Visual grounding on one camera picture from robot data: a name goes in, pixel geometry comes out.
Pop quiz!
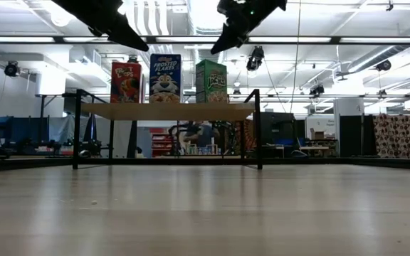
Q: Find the person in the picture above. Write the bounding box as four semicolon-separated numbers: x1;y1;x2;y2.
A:
185;120;221;154

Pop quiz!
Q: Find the Froot Loops cereal box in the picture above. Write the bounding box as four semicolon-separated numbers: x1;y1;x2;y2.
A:
110;62;145;104

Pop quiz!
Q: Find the Frosted Flakes cereal box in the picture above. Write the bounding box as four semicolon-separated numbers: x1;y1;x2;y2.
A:
149;53;182;104

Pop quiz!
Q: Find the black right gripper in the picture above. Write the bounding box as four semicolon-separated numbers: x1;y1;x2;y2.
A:
210;0;288;55

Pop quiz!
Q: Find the grey tarp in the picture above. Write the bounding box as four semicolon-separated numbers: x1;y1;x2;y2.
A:
48;115;92;143

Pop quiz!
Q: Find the light wooden desk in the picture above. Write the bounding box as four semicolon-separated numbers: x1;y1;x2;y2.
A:
299;145;330;157

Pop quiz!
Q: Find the brown floral patterned curtain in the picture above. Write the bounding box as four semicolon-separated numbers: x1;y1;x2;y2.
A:
373;114;410;159

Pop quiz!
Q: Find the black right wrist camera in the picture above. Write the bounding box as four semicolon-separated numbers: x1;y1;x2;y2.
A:
217;0;243;18

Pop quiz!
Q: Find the black table edge rail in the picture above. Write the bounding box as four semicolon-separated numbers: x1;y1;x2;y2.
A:
0;156;410;174

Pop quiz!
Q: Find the wooden shelf with black frame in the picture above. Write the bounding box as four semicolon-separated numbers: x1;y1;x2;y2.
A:
62;88;263;171

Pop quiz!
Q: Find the Apple Jacks cereal box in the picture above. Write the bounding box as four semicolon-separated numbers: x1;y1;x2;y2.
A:
195;59;228;104

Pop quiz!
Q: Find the orange patterned cloth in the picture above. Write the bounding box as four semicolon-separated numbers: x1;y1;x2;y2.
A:
226;119;256;154

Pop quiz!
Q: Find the black partition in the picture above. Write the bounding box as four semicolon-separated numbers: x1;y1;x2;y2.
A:
339;114;374;157

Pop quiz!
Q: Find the black cabinet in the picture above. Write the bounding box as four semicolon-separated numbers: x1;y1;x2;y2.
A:
261;112;298;157

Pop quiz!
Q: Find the cardboard box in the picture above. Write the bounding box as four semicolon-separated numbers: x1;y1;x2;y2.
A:
310;127;326;141

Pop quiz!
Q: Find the white sign board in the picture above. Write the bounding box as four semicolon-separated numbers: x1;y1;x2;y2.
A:
305;115;335;139

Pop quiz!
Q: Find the blue partition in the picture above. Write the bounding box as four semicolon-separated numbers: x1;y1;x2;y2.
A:
0;116;49;143

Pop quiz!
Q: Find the red shelving unit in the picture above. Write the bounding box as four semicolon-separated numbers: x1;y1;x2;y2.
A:
150;127;176;157

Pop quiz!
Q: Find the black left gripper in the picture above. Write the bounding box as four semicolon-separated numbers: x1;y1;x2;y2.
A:
51;0;149;53

